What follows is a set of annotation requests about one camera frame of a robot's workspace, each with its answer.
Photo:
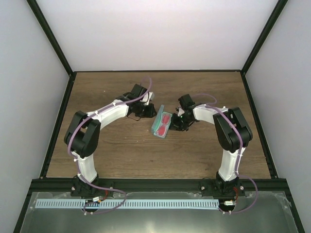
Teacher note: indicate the metal sheet panel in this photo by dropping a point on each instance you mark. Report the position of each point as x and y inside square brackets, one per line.
[262, 212]

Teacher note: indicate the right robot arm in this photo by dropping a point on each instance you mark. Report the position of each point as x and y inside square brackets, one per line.
[232, 129]

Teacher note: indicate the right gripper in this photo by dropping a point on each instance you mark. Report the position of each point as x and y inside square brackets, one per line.
[175, 126]

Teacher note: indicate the teal glasses case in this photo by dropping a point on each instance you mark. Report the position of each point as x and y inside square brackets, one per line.
[157, 120]

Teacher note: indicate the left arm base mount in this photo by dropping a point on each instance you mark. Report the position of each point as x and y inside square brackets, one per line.
[81, 189]

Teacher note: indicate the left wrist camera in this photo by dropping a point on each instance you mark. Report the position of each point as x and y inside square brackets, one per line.
[147, 98]

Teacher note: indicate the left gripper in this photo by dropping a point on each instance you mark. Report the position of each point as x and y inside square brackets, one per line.
[149, 113]

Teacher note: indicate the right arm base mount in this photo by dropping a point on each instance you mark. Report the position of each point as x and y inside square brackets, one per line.
[219, 188]

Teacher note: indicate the pink transparent sunglasses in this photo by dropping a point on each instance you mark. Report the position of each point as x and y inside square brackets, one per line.
[164, 125]

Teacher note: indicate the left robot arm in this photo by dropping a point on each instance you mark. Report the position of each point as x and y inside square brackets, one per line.
[82, 136]

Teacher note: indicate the light blue slotted cable duct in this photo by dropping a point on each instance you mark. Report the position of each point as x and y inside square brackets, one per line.
[128, 204]

